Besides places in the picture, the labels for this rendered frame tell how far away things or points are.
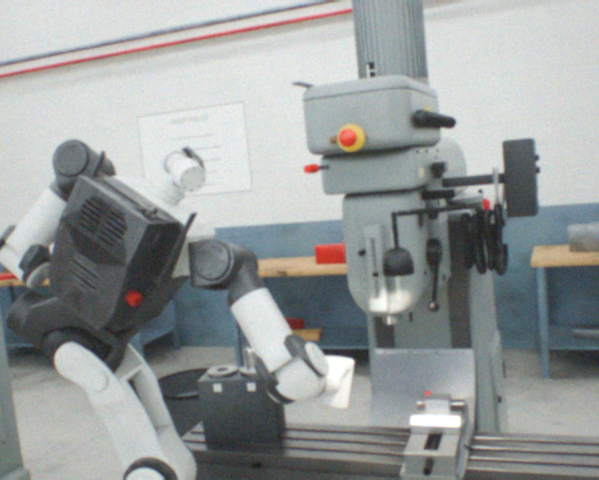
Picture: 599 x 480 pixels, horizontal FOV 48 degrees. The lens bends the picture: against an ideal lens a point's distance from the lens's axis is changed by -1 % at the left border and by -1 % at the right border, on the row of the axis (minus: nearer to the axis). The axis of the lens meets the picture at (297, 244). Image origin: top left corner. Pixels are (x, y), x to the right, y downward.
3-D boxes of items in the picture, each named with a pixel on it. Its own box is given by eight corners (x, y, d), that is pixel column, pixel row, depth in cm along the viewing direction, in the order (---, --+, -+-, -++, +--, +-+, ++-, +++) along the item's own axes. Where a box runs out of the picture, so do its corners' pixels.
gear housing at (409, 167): (419, 188, 159) (416, 145, 158) (321, 196, 168) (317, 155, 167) (442, 180, 190) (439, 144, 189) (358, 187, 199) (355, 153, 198)
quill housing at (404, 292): (424, 318, 167) (414, 188, 163) (344, 319, 174) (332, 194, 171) (437, 301, 184) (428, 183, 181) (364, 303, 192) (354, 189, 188)
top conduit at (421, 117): (428, 124, 150) (427, 108, 150) (409, 126, 151) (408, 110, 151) (456, 128, 192) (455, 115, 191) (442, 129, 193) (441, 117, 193)
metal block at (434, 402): (450, 423, 175) (448, 400, 174) (426, 422, 177) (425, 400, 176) (452, 415, 180) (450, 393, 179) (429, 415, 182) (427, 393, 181)
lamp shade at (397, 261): (386, 277, 152) (383, 250, 152) (380, 273, 160) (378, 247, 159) (417, 274, 153) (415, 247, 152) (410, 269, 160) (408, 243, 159)
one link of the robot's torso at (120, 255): (111, 369, 141) (185, 221, 133) (1, 281, 151) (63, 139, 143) (184, 343, 169) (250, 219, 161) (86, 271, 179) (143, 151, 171)
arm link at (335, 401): (330, 358, 178) (362, 365, 170) (324, 400, 177) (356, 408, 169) (298, 355, 171) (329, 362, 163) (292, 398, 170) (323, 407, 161)
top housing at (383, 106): (411, 145, 149) (405, 71, 147) (299, 156, 159) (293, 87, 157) (444, 144, 192) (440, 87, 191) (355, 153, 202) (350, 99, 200)
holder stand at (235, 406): (277, 442, 193) (270, 374, 191) (204, 443, 197) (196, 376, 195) (286, 425, 205) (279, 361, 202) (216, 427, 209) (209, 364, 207)
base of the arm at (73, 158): (66, 203, 153) (106, 172, 153) (37, 160, 156) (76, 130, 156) (94, 215, 168) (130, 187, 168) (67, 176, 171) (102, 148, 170)
